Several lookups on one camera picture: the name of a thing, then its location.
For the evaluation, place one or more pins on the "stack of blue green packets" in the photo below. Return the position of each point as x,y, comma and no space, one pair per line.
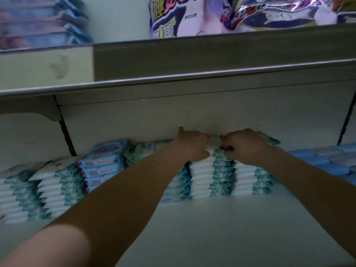
144,150

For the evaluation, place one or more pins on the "person's left forearm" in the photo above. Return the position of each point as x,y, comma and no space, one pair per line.
94,219

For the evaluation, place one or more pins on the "person's left hand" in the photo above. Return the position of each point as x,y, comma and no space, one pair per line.
189,144

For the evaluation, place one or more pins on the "person's right hand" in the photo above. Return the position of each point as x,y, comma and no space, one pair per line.
245,146

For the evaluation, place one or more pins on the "person's right forearm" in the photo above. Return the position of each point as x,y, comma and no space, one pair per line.
311,191

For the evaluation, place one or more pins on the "metal store shelving unit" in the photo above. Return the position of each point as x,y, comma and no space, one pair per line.
267,108

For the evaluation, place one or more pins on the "row of blue white boxes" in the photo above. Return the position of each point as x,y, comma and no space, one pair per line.
331,161

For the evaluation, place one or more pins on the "stack of blue red packets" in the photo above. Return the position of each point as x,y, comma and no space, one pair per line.
103,161

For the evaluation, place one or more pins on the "pink blue packet stack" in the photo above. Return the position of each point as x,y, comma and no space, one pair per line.
42,22

